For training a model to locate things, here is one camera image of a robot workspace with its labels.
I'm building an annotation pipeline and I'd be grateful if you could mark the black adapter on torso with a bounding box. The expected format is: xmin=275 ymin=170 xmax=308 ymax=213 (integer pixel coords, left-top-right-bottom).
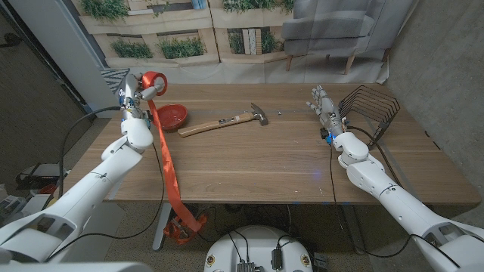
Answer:
xmin=271 ymin=248 xmax=284 ymax=271

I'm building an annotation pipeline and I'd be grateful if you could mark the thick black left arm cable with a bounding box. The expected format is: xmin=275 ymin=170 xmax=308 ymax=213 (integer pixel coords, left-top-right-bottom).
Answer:
xmin=58 ymin=106 xmax=122 ymax=199

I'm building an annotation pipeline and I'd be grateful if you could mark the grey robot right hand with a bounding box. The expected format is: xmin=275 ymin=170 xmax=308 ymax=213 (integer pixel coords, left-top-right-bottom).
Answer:
xmin=306 ymin=85 xmax=349 ymax=141

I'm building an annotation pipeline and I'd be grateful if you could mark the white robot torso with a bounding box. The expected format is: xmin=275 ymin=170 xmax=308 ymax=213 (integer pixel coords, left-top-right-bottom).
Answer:
xmin=203 ymin=225 xmax=315 ymax=272

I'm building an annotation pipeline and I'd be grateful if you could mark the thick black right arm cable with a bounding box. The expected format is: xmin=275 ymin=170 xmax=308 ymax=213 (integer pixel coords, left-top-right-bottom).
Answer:
xmin=346 ymin=125 xmax=404 ymax=190

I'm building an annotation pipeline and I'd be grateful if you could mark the black torso cable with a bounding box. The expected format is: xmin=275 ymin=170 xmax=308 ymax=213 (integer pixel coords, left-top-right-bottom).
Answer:
xmin=194 ymin=206 xmax=251 ymax=264

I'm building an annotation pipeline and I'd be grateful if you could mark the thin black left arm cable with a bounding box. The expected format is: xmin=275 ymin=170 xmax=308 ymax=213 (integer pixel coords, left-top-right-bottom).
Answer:
xmin=45 ymin=142 xmax=166 ymax=262

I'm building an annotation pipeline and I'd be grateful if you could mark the black wire rack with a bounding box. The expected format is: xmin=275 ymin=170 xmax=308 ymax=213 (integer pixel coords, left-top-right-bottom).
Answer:
xmin=337 ymin=85 xmax=402 ymax=145

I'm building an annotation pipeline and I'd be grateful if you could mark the printed room backdrop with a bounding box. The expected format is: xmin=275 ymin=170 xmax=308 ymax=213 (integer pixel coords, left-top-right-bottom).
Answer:
xmin=71 ymin=0 xmax=417 ymax=85

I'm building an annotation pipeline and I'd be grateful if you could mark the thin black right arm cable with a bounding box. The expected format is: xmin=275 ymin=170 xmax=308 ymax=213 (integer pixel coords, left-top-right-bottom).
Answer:
xmin=328 ymin=143 xmax=461 ymax=270

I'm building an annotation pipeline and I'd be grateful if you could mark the red bowl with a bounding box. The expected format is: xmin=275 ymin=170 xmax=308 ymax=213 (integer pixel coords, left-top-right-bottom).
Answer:
xmin=155 ymin=104 xmax=189 ymax=132

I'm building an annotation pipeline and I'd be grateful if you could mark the red satin ribbon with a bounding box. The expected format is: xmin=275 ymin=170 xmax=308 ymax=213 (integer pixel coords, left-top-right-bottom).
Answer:
xmin=141 ymin=70 xmax=203 ymax=233

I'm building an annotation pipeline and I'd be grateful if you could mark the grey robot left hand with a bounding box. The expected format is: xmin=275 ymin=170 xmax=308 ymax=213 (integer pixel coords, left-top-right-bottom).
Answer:
xmin=117 ymin=72 xmax=167 ymax=122

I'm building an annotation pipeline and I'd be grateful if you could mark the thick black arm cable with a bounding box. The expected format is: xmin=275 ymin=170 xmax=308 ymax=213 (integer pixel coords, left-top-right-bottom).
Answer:
xmin=346 ymin=125 xmax=404 ymax=190
xmin=58 ymin=106 xmax=122 ymax=199

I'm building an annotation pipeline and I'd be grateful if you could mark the white table leg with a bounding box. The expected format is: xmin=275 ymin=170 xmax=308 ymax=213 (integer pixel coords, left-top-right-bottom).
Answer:
xmin=151 ymin=202 xmax=174 ymax=252

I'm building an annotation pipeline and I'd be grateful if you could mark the wooden handled claw hammer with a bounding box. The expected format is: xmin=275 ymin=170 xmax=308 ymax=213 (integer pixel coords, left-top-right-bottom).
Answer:
xmin=177 ymin=102 xmax=269 ymax=138

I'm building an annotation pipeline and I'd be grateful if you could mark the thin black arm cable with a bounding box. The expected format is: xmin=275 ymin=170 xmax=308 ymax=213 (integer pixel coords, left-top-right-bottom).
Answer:
xmin=328 ymin=143 xmax=461 ymax=270
xmin=45 ymin=142 xmax=166 ymax=262

